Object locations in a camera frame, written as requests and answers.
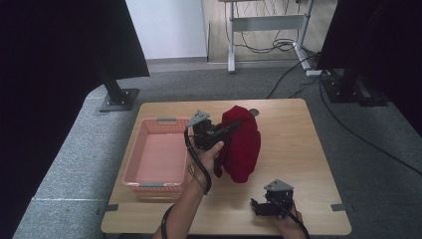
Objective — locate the black curtain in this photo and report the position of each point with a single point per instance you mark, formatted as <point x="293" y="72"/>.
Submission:
<point x="49" y="83"/>
<point x="391" y="40"/>

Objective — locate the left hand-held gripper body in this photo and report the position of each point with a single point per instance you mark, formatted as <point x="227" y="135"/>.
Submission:
<point x="204" y="134"/>

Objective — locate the black metal stand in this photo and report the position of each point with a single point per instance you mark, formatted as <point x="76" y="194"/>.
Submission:
<point x="345" y="89"/>
<point x="114" y="94"/>

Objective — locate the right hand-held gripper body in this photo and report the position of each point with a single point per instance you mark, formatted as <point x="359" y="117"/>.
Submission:
<point x="280" y="199"/>

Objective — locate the white power strip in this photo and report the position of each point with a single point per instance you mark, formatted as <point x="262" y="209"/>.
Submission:
<point x="313" y="73"/>

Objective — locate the person's left hand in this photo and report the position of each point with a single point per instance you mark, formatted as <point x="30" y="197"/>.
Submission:
<point x="205" y="164"/>

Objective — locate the round grey table grommet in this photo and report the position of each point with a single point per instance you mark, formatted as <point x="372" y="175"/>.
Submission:
<point x="255" y="112"/>

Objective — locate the pink plastic basket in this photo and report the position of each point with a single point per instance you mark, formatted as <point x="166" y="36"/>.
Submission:
<point x="159" y="156"/>

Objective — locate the red cloth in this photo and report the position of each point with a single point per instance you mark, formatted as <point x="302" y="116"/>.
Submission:
<point x="242" y="146"/>

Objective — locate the person's right hand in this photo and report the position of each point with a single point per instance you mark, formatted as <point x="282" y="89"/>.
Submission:
<point x="290" y="227"/>

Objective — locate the white desk frame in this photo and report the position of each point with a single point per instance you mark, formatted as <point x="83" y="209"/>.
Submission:
<point x="265" y="24"/>

